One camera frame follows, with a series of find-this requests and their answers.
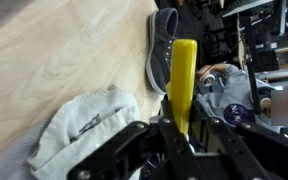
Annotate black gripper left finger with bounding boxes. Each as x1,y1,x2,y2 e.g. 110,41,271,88
67,95,198,180

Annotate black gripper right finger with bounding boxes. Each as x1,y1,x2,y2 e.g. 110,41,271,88
190,102,288,180

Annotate white grey towel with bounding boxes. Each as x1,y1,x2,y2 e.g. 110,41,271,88
0,84,142,180

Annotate person in grey shirt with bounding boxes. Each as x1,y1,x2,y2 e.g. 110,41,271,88
195,62,276,134

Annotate dark grey sneaker shoe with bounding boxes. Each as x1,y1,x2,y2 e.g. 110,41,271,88
145,7,180,96

